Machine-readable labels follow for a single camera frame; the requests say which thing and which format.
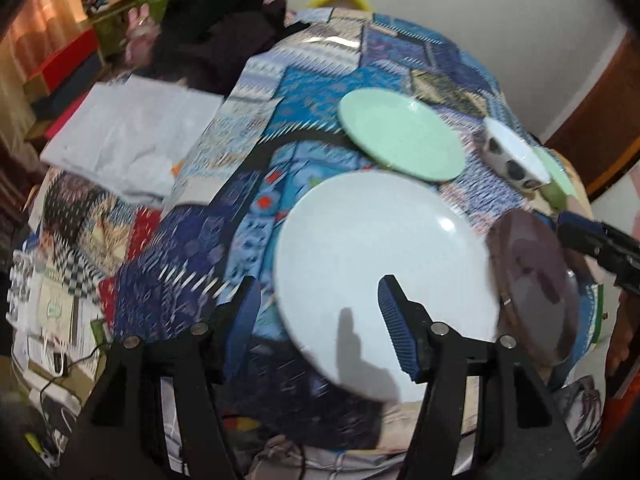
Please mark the blue patchwork tablecloth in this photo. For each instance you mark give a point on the blue patchwork tablecloth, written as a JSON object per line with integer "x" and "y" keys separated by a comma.
{"x": 275, "y": 139}

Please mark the brown wooden door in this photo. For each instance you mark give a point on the brown wooden door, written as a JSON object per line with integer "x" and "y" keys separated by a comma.
{"x": 600, "y": 139}

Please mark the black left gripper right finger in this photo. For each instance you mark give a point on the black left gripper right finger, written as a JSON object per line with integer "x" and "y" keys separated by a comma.
{"x": 520, "y": 433}

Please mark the black clothing pile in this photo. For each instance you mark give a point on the black clothing pile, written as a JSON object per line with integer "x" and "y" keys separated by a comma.
{"x": 206, "y": 43}

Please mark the mint green bowl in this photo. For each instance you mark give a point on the mint green bowl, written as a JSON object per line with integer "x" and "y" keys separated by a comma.
{"x": 559, "y": 188}

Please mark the red box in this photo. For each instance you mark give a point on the red box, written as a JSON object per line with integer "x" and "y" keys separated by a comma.
{"x": 63, "y": 62}

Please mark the white bowl black spots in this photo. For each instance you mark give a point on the white bowl black spots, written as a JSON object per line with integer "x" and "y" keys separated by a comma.
{"x": 505, "y": 152}

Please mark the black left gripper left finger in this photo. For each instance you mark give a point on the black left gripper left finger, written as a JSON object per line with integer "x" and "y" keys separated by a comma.
{"x": 120, "y": 434}

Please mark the orange pink curtain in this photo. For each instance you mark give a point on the orange pink curtain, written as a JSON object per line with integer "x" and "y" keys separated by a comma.
{"x": 40, "y": 28}

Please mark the pink bunny toy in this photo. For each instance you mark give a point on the pink bunny toy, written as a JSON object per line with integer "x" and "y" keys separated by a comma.
{"x": 140, "y": 36}

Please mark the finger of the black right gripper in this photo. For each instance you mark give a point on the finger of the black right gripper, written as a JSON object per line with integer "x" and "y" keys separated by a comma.
{"x": 614, "y": 251}

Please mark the white folded cloth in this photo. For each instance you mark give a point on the white folded cloth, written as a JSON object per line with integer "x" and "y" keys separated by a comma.
{"x": 127, "y": 137}

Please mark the dark purple plate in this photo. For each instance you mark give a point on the dark purple plate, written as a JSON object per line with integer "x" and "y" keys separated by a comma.
{"x": 538, "y": 294}

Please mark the mint green plate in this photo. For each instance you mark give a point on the mint green plate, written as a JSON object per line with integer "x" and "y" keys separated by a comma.
{"x": 402, "y": 133}

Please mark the white plate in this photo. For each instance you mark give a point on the white plate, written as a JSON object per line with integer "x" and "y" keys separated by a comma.
{"x": 336, "y": 244}

